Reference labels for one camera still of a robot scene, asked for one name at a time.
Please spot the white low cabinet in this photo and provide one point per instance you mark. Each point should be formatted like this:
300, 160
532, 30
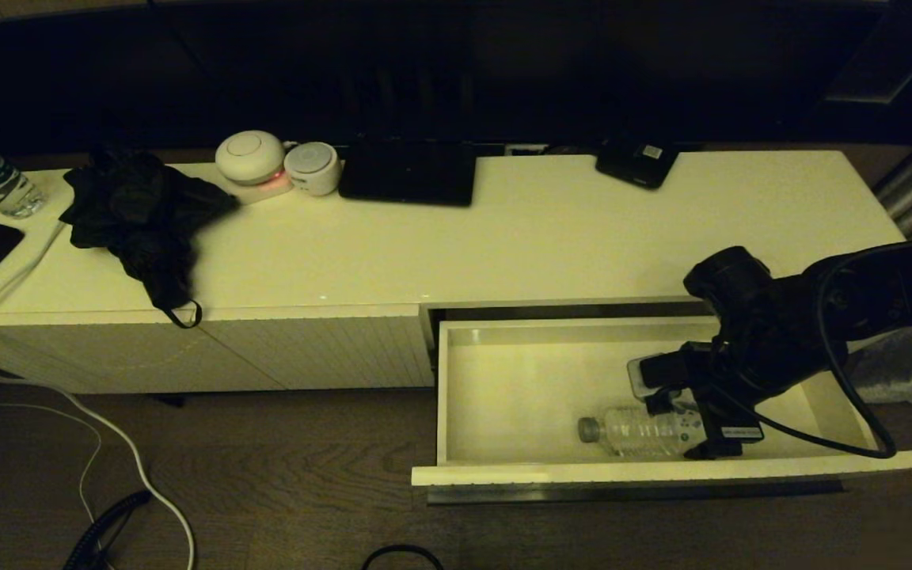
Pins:
503, 253

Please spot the dark side cabinet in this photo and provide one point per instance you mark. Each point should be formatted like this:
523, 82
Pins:
891, 55

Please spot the white ribbed cabinet door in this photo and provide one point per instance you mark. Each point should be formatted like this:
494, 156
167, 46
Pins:
329, 348

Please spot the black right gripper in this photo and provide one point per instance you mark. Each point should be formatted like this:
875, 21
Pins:
717, 404

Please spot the black folded umbrella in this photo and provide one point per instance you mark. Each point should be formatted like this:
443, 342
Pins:
139, 212

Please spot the black HDMI box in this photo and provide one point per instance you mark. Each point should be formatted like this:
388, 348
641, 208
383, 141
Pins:
636, 165

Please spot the clear plastic water bottle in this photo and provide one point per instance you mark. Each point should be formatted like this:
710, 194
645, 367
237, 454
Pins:
638, 431

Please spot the small white round speaker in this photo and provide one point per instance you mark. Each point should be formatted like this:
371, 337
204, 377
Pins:
312, 168

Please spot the large white round device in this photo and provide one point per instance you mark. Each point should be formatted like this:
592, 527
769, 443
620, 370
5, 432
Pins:
250, 156

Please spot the black flat set-top box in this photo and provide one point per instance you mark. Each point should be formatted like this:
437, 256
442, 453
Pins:
408, 172

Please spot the white power strip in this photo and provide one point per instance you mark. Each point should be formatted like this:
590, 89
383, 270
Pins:
525, 148

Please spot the white base pad red light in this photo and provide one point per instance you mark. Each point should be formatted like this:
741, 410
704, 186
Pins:
266, 189

